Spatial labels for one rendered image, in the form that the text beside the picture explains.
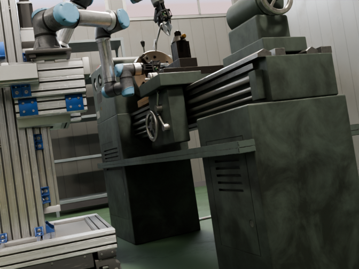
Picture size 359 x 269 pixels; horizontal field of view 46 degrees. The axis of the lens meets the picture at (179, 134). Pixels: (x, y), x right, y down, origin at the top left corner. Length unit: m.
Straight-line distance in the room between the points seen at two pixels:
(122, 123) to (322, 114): 1.54
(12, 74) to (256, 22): 1.15
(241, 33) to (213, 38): 5.17
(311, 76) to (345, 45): 3.55
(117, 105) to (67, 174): 3.38
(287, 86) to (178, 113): 0.63
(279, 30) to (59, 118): 1.26
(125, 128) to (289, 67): 1.51
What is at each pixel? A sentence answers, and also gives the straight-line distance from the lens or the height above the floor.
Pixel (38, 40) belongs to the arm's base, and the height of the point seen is 1.23.
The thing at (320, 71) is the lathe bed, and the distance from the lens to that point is 1.65.
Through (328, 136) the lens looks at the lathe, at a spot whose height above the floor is 0.53.
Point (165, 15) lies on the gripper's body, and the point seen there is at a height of 1.41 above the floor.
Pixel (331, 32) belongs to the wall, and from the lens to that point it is 5.35.
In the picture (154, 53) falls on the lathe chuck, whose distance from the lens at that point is 2.82.
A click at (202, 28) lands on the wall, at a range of 6.90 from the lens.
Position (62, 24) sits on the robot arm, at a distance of 2.26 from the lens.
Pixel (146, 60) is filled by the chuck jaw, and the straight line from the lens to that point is 2.75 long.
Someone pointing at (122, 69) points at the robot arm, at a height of 1.08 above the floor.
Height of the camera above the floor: 0.55
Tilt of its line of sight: 2 degrees up
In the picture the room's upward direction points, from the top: 8 degrees counter-clockwise
